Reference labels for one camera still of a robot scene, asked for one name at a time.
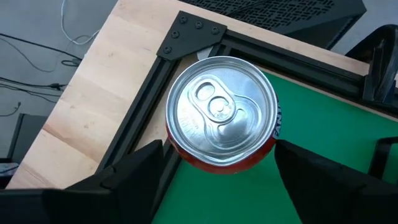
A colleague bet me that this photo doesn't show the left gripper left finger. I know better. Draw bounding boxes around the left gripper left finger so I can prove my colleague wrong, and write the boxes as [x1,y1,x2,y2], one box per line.
[0,139,165,224]

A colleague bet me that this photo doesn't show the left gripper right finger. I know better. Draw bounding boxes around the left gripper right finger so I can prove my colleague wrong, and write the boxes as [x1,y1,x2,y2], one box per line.
[275,139,398,224]

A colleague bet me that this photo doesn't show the red Fanta can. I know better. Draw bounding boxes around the red Fanta can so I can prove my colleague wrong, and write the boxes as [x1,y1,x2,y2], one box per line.
[164,55,282,175]

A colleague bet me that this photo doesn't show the green table mat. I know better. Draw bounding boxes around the green table mat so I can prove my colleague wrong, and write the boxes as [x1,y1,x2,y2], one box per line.
[152,71,398,224]

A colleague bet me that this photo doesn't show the black perforated computer case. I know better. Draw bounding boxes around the black perforated computer case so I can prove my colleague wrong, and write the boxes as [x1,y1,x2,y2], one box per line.
[180,0,368,50]

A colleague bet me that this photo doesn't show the white cable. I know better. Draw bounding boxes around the white cable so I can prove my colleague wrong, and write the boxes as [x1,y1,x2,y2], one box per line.
[60,0,100,46]

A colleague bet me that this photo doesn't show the black aluminium table frame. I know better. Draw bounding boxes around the black aluminium table frame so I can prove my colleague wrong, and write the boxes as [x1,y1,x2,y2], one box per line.
[95,11,398,187]

